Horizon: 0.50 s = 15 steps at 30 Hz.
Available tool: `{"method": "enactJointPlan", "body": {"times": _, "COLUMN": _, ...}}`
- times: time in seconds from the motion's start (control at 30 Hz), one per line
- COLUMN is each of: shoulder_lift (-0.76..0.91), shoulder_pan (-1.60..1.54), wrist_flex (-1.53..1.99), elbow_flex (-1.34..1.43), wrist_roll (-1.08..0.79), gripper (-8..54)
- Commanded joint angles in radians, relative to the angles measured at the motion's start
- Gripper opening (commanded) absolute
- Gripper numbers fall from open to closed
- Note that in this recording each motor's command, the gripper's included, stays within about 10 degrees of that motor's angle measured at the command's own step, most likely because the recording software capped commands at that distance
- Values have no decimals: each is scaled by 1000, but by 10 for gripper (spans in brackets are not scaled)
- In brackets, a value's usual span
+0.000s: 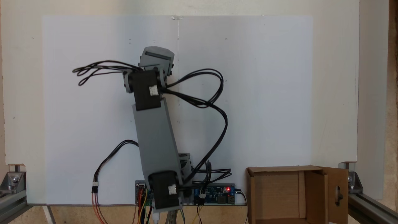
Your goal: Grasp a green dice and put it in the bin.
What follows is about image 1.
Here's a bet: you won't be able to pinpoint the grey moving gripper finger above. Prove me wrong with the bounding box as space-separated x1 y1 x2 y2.
141 46 175 77

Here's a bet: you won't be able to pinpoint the white paper sheet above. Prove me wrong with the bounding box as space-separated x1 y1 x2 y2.
42 15 314 206

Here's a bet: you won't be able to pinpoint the blue circuit board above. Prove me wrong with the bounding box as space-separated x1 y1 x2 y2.
192 183 237 206

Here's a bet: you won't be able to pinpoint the open cardboard box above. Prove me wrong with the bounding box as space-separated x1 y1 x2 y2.
246 165 349 224

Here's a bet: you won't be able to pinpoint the black gripper cable loops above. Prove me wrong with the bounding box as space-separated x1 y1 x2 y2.
72 60 144 86

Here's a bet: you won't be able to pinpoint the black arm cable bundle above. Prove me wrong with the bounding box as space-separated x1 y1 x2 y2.
160 69 233 191

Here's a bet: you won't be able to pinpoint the circuit board with jumper wires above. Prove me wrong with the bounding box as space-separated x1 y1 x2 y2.
135 180 154 207

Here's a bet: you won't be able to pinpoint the black cable with white connector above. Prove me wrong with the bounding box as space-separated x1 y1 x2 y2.
92 140 139 193

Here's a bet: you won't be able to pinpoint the coloured jumper wires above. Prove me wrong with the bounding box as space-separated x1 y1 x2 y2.
132 187 154 224

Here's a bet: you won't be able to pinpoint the orange and red wires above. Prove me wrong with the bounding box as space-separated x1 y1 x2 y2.
92 191 109 224

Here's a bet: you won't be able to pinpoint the thin black power cable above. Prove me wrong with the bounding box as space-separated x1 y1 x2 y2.
235 188 249 224

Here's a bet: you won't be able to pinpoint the grey metal corner bracket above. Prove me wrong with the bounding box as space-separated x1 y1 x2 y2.
338 162 363 194
0 164 27 194

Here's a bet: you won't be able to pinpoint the aluminium frame post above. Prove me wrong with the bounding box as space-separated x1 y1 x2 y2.
348 192 398 224
0 189 29 224

